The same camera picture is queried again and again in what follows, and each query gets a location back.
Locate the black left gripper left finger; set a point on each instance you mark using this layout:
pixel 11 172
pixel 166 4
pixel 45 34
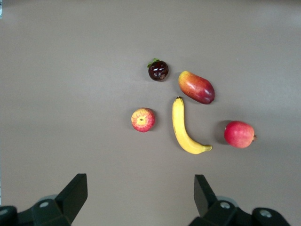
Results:
pixel 68 200

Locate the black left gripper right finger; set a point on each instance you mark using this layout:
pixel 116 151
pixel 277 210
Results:
pixel 211 212

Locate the yellow banana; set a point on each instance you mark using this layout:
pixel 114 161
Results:
pixel 179 122

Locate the red yellow apple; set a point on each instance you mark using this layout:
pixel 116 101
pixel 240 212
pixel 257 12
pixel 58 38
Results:
pixel 143 120

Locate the red pomegranate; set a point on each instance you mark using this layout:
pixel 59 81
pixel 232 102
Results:
pixel 238 134

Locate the brown table mat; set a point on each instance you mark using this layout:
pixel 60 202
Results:
pixel 70 94

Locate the red yellow mango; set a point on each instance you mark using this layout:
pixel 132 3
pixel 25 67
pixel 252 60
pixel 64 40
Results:
pixel 196 88

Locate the dark purple mangosteen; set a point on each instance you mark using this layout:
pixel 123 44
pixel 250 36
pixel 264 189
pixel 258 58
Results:
pixel 158 71

